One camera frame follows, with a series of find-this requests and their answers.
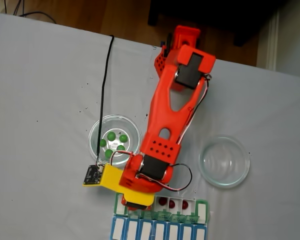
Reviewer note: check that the red round pill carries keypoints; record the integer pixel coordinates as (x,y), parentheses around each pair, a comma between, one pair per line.
(162,201)
(185,205)
(171,204)

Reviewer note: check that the green round pill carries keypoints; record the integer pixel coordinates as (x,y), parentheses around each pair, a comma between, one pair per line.
(120,147)
(123,138)
(108,152)
(103,142)
(111,135)

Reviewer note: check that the green blue weekly pill organizer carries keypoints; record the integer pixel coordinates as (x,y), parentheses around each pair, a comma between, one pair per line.
(162,230)

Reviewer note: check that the clear glass bowl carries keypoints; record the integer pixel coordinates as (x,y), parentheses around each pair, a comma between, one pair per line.
(225,160)
(125,125)

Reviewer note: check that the pale grey tablecloth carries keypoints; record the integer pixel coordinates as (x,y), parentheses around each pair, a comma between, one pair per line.
(40,75)

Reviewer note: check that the dark wooden furniture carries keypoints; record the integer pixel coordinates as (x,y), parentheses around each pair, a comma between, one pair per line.
(265,12)

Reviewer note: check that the white wall trim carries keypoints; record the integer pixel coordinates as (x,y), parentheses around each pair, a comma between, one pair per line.
(272,40)

